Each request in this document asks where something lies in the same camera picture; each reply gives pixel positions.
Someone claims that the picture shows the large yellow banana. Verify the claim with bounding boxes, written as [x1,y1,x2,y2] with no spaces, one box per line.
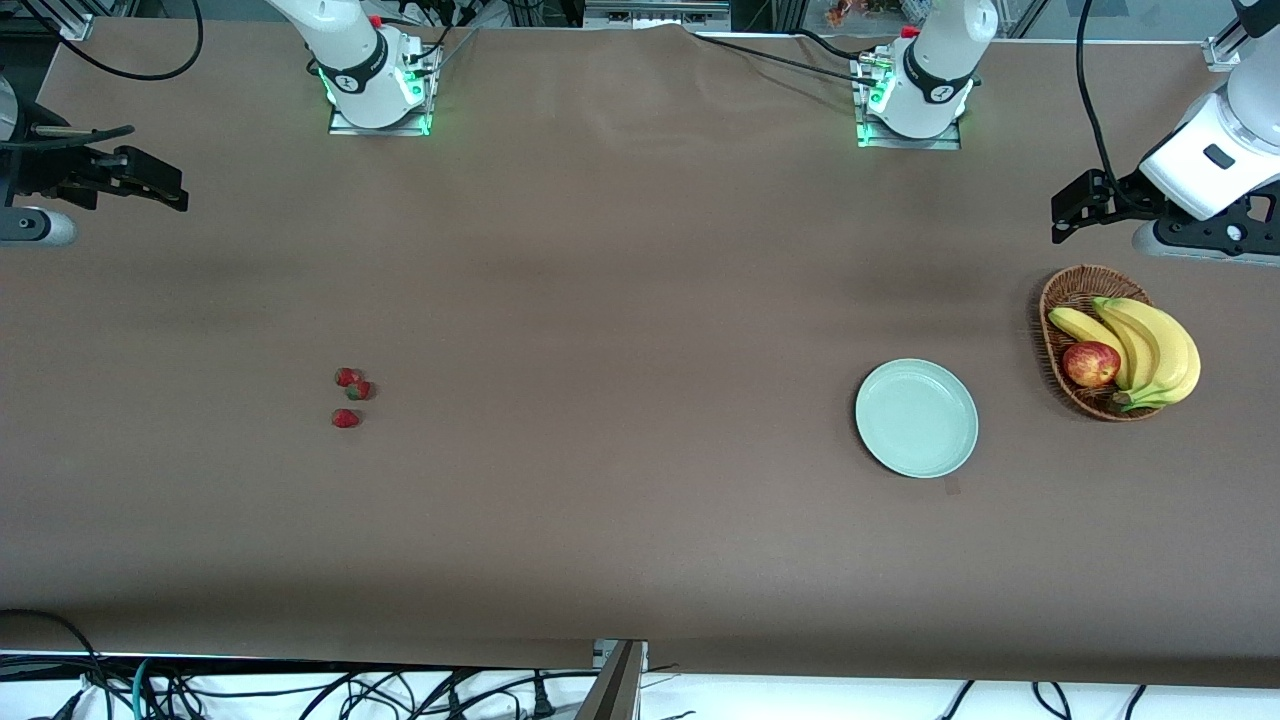
[1095,297,1202,413]

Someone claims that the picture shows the orange background objects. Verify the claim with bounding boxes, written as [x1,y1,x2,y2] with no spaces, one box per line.
[826,0,906,28]

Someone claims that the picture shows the red apple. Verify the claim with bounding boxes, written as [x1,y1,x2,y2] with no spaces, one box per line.
[1062,341,1122,389]

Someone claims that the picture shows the brown wicker basket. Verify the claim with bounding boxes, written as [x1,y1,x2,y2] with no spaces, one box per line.
[1039,264,1173,423]

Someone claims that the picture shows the grey metal device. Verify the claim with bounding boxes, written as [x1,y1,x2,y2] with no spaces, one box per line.
[583,0,733,31]

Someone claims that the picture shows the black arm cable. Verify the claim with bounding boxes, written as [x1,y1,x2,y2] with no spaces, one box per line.
[1074,0,1126,196]
[18,0,205,143]

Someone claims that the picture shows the small yellow banana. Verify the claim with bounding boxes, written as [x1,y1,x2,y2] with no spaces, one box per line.
[1047,306,1131,391]

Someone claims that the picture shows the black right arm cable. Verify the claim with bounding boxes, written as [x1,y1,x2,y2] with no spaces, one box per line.
[18,0,205,143]

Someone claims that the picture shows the short black table cable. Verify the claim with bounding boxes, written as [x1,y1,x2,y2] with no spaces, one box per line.
[793,28,873,63]

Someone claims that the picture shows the aluminium profile beam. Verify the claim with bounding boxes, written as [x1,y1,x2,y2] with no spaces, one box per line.
[575,638,649,720]

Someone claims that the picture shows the brown table cover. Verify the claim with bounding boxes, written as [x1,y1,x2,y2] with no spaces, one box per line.
[0,18,1280,689]

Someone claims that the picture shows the light green round plate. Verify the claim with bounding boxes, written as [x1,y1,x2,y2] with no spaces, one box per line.
[854,358,980,480]

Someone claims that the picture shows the long black table cable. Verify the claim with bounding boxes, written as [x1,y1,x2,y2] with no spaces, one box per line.
[685,30,881,89]

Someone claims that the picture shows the black looped floor cable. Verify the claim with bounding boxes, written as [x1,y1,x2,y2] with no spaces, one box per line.
[0,608,113,720]

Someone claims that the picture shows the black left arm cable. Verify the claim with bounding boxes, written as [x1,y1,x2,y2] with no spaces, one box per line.
[1074,0,1126,196]

